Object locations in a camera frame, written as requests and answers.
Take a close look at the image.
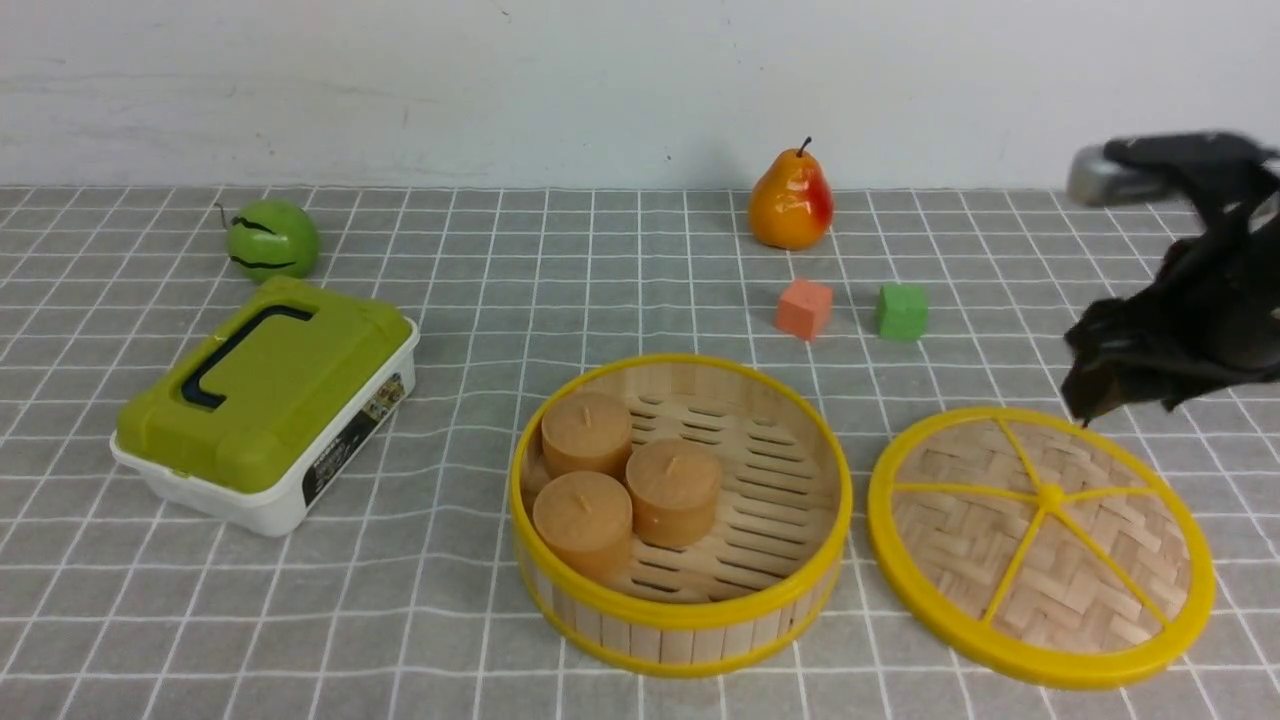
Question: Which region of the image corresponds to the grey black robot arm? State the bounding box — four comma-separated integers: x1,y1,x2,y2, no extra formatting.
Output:
1061,131,1279,424

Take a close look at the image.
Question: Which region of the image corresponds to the green foam cube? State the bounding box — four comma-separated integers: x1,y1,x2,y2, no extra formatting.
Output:
876,283,931,342

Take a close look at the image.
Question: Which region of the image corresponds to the orange foam cube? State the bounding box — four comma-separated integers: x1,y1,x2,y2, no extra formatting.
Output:
773,278,835,342

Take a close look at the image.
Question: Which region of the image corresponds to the orange red toy pear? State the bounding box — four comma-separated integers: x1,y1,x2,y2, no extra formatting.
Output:
748,137,835,251

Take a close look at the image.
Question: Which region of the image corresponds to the brown toy bun rear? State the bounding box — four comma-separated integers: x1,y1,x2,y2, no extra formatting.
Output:
541,391,632,480

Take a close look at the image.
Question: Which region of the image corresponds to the yellow woven steamer lid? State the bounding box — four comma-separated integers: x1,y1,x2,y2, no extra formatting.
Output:
867,407,1216,691

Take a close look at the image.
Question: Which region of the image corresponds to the yellow bamboo steamer basket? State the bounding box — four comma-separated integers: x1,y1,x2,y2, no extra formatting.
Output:
508,354,855,678

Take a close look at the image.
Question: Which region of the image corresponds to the green toy pumpkin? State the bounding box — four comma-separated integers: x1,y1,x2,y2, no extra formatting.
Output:
215,199,321,284

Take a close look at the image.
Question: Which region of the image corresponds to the brown toy bun right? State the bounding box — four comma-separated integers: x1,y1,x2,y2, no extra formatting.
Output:
623,437,723,550

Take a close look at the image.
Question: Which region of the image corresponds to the brown toy bun front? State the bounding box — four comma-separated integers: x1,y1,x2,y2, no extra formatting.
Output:
532,471,634,583

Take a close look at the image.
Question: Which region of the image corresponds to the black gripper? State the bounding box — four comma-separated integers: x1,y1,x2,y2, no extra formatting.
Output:
1060,208,1279,425

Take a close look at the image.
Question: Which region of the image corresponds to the brown toy bun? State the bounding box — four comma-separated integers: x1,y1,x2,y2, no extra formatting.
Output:
623,437,723,550
541,391,632,480
532,471,634,583

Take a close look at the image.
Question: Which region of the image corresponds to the green lidded white lunch box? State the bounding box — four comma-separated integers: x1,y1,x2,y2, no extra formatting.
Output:
110,277,420,537

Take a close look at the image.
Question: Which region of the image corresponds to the grey checked tablecloth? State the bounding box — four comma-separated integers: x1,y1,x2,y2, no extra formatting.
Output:
1,186,1277,719

